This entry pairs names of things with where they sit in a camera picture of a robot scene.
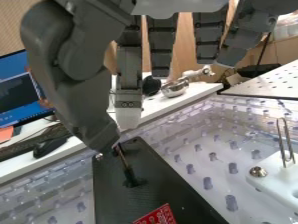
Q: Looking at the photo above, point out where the clear box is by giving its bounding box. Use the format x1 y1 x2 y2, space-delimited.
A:
0 89 298 224

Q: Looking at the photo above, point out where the red circuit board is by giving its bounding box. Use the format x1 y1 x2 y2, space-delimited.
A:
131 203 178 224

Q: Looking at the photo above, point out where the metal paper clip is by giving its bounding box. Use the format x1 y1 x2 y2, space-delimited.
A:
274 116 298 169

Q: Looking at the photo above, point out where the small white jointed device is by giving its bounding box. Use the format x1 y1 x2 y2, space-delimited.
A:
180 64 216 83

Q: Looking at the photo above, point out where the black keyboard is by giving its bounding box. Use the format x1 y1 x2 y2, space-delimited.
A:
0 128 73 163

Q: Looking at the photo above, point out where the black computer mouse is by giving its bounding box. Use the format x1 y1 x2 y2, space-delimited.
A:
31 137 69 160

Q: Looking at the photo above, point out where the black round object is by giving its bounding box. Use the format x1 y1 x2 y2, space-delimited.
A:
142 75 163 97

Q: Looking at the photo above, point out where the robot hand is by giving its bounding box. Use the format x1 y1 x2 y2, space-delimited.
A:
18 0 298 155

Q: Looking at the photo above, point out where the brass nut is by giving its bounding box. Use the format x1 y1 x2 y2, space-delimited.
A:
248 165 268 178

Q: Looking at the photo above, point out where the black plate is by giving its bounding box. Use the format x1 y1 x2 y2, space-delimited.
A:
90 135 231 224

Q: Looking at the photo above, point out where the computer screen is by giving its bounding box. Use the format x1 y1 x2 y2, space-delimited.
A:
0 49 57 130

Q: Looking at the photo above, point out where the thin stick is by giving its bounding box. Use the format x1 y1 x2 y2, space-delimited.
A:
114 142 142 188

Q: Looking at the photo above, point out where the white desk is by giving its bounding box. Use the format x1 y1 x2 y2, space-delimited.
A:
0 79 224 186

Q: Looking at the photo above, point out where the metal bowl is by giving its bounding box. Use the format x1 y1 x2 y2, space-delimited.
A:
159 76 191 99

